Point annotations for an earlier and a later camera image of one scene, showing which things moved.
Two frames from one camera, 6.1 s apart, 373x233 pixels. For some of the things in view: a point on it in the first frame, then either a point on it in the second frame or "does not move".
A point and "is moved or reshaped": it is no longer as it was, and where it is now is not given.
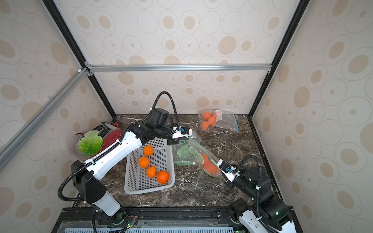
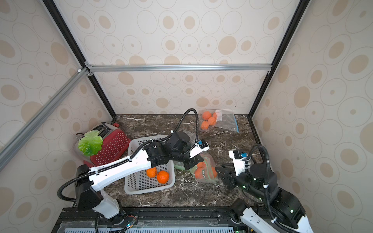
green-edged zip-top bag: [190, 151] is moved or reshaped
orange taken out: [162, 177] does not move
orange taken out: [151, 171] does not move
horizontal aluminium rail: [91, 68] does not move
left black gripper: [171, 141] to [194, 160]
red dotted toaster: [110, 133] does not move
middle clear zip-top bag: [211, 119] does not move
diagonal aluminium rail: [14, 145] does not move
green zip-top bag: [188, 151] is moved or reshaped
